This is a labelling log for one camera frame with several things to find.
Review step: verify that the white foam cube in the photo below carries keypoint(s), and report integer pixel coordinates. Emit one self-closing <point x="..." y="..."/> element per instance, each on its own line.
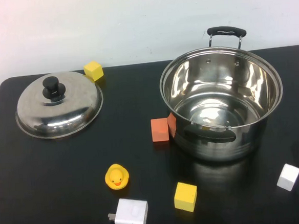
<point x="288" y="177"/>

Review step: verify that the orange foam cube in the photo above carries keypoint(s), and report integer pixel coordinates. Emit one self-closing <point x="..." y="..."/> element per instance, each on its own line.
<point x="159" y="130"/>

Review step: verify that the white usb wall charger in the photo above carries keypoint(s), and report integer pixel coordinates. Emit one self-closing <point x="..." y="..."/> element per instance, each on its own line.
<point x="132" y="214"/>

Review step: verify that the yellow foam cube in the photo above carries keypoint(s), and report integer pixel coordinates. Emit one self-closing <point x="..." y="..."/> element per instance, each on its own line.
<point x="94" y="70"/>
<point x="185" y="197"/>

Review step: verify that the steel lid with black knob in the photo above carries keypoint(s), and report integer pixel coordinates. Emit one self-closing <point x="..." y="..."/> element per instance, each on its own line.
<point x="75" y="109"/>

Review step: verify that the yellow rubber duck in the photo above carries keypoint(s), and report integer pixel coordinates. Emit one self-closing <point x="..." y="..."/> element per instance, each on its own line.
<point x="116" y="177"/>

